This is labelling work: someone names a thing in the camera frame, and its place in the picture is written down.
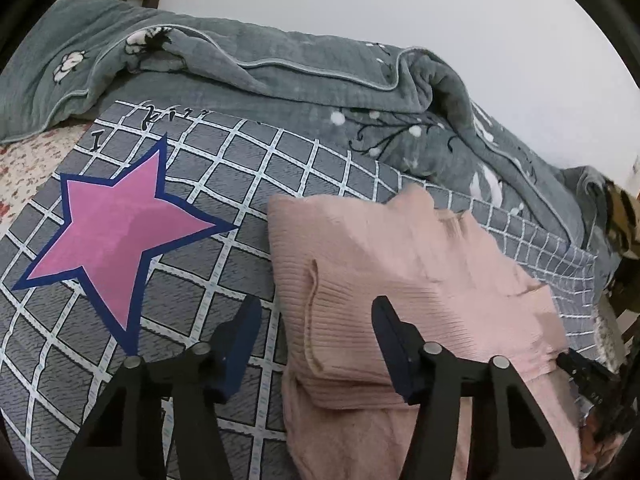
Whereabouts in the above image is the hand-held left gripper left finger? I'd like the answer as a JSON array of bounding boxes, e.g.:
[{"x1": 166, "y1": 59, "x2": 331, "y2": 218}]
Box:
[{"x1": 59, "y1": 294, "x2": 263, "y2": 480}]

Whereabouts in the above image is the grey checked star bedsheet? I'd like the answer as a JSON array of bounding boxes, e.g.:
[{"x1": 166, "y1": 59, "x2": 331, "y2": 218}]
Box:
[{"x1": 0, "y1": 100, "x2": 601, "y2": 480}]

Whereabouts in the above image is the floral bedsheet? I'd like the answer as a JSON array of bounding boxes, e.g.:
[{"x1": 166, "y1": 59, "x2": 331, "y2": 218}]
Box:
[{"x1": 0, "y1": 122, "x2": 96, "y2": 233}]

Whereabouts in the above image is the camouflage cloth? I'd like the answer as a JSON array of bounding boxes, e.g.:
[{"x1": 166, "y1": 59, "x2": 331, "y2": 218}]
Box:
[{"x1": 602, "y1": 179, "x2": 640, "y2": 261}]

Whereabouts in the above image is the pink knit sweater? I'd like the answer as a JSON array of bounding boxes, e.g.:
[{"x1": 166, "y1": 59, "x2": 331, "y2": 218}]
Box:
[{"x1": 267, "y1": 182, "x2": 583, "y2": 480}]

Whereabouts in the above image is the grey embroidered quilt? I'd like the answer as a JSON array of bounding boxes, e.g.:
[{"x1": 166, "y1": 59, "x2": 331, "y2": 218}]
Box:
[{"x1": 0, "y1": 0, "x2": 623, "y2": 261}]

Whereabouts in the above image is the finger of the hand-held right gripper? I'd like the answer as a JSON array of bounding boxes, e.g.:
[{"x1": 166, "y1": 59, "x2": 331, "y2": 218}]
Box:
[{"x1": 556, "y1": 351, "x2": 621, "y2": 408}]

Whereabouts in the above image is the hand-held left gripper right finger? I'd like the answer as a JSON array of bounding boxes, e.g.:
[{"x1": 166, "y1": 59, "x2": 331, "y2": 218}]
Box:
[{"x1": 371, "y1": 295, "x2": 576, "y2": 480}]

